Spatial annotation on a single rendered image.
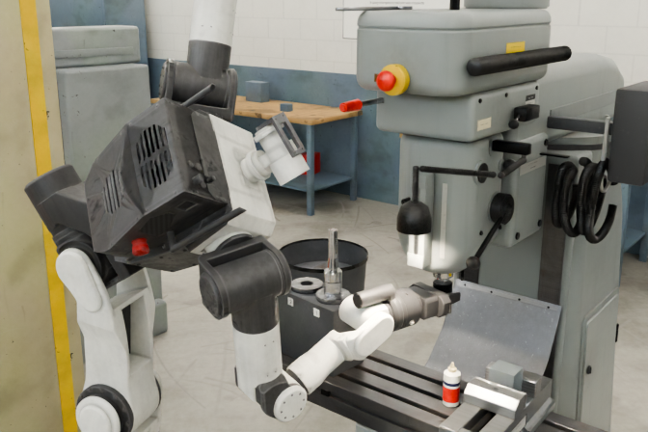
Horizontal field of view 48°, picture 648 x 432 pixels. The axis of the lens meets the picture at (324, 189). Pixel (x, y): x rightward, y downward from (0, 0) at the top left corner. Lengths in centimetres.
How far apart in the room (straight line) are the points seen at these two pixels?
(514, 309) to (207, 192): 108
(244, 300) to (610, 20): 488
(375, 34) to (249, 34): 645
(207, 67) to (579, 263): 111
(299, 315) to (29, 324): 140
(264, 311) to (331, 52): 593
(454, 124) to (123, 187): 66
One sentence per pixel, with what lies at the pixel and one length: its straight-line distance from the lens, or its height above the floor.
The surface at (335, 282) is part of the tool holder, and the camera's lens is 190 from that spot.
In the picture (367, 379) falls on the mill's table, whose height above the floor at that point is 96.
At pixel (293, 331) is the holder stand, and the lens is 201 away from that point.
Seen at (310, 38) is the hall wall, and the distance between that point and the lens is 734.
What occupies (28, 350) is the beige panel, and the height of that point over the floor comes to 59.
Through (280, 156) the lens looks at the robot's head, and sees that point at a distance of 139.
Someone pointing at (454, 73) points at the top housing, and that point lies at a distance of 141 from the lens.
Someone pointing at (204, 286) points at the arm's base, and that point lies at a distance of 134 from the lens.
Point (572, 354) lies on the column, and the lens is 215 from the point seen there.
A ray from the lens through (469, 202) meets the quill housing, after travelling 160.
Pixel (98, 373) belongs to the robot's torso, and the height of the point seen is 111.
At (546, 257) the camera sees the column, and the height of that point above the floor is 124.
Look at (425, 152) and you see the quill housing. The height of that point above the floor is 159.
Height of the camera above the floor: 192
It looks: 15 degrees down
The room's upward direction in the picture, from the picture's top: straight up
